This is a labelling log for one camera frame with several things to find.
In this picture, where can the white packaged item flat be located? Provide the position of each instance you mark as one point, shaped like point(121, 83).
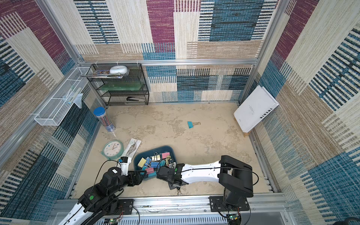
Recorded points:
point(130, 151)

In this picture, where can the black stapler on shelf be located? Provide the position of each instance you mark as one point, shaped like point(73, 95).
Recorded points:
point(135, 99)

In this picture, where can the teal plastic storage box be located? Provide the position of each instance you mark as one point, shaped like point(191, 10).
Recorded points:
point(153, 152)

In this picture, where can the green round clock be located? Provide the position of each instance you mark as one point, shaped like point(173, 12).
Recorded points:
point(113, 150)

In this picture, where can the white round device on shelf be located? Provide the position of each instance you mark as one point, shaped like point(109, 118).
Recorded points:
point(118, 70)

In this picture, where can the green tray on shelf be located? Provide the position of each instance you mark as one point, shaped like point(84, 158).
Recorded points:
point(121, 86)

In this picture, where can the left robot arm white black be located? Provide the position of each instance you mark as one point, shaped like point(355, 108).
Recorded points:
point(102, 199)

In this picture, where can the black mesh shelf rack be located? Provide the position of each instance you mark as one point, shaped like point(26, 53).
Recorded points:
point(118, 98)

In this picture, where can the yellow binder clip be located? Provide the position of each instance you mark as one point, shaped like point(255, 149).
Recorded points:
point(168, 160)
point(156, 158)
point(142, 163)

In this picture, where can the white binder folder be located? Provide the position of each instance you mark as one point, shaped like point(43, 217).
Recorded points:
point(255, 108)

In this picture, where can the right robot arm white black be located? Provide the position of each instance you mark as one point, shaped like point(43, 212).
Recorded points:
point(235, 176)

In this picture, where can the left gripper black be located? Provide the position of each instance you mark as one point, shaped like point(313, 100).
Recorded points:
point(132, 183)

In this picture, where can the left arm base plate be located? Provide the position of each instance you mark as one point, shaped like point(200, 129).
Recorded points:
point(123, 207)

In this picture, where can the white wire wall basket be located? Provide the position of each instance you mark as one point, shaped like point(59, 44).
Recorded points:
point(60, 103)

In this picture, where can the teal binder clip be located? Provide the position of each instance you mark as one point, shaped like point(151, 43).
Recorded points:
point(192, 124)
point(152, 175)

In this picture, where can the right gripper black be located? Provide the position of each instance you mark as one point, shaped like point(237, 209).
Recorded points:
point(168, 174)

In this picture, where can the magazine on shelf top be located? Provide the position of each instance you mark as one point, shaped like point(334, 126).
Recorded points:
point(104, 74)

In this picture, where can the pink binder clip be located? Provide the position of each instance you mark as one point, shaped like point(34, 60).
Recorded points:
point(150, 170)
point(165, 155)

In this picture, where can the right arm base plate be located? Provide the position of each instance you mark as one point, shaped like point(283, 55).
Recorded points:
point(219, 204)

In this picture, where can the clear tube of coloured pencils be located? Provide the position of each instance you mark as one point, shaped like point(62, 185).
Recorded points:
point(102, 116)

